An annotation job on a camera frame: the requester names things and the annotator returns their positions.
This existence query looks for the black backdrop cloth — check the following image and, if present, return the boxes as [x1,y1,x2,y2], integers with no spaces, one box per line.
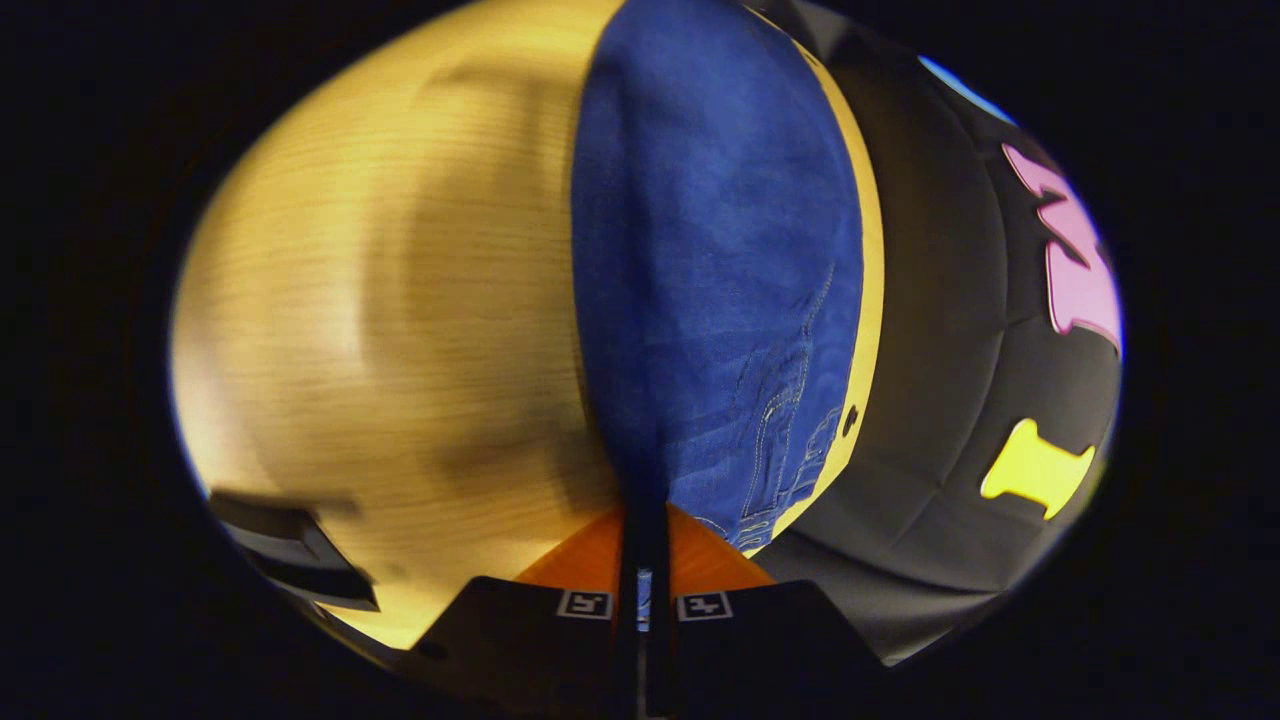
[745,0,1123,669]

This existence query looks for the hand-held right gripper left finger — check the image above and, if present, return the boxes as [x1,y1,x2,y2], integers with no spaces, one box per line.
[398,503,643,720]

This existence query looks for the blue jeans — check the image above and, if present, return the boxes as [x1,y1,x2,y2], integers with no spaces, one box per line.
[570,0,867,633]

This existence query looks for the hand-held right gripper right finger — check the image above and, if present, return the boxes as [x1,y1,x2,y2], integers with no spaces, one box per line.
[648,503,888,720]

